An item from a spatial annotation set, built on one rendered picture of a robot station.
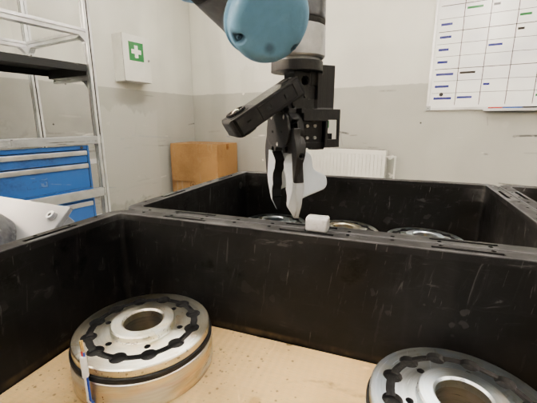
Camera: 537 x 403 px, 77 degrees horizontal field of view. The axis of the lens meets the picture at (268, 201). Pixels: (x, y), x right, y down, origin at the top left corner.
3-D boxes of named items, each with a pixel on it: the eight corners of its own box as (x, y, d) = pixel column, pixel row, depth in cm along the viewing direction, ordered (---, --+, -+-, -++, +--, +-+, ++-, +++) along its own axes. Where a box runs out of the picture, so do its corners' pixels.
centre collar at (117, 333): (94, 337, 25) (93, 329, 25) (140, 305, 30) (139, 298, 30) (148, 353, 24) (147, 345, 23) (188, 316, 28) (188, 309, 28)
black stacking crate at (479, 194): (133, 312, 38) (122, 213, 35) (243, 233, 65) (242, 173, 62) (573, 417, 24) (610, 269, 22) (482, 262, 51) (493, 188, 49)
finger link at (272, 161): (304, 206, 55) (312, 151, 51) (271, 209, 53) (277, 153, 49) (296, 198, 58) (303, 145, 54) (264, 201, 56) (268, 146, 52)
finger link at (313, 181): (335, 214, 48) (328, 149, 47) (297, 219, 45) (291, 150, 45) (323, 214, 50) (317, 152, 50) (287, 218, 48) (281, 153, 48)
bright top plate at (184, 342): (37, 357, 24) (35, 349, 24) (137, 291, 33) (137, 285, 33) (155, 396, 20) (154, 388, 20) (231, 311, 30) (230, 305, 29)
